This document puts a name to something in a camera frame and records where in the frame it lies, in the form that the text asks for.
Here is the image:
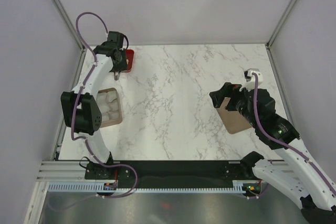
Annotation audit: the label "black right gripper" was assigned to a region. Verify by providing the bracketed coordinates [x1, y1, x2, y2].
[209, 81, 260, 129]

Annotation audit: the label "metal tongs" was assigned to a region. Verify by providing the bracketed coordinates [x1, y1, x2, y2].
[113, 72, 121, 81]

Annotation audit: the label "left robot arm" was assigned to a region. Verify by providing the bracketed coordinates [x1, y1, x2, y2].
[60, 31, 128, 179]

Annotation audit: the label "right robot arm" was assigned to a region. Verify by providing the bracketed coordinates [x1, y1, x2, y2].
[209, 82, 335, 223]

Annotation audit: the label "red chocolate tray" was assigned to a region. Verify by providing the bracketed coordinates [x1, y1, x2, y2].
[125, 49, 134, 72]

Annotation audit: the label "gold chocolate box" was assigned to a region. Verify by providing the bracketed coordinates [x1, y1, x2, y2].
[96, 88, 123, 128]

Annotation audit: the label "gold box lid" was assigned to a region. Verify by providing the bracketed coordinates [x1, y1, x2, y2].
[216, 98, 252, 134]

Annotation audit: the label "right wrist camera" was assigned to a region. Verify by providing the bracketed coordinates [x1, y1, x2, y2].
[240, 68, 264, 91]

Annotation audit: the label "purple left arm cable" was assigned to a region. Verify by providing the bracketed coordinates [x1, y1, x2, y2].
[48, 12, 139, 212]

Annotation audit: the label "left aluminium frame post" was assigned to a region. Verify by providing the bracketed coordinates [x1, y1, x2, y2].
[51, 0, 85, 51]

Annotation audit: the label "aluminium frame post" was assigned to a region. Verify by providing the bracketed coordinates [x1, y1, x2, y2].
[51, 0, 85, 51]
[265, 0, 298, 50]

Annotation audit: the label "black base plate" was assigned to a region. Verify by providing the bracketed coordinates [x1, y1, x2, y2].
[85, 161, 257, 188]

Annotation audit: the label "white cable duct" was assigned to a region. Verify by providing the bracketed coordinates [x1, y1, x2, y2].
[47, 182, 246, 194]

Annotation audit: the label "right aluminium frame post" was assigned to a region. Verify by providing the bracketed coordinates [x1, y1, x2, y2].
[265, 0, 298, 50]

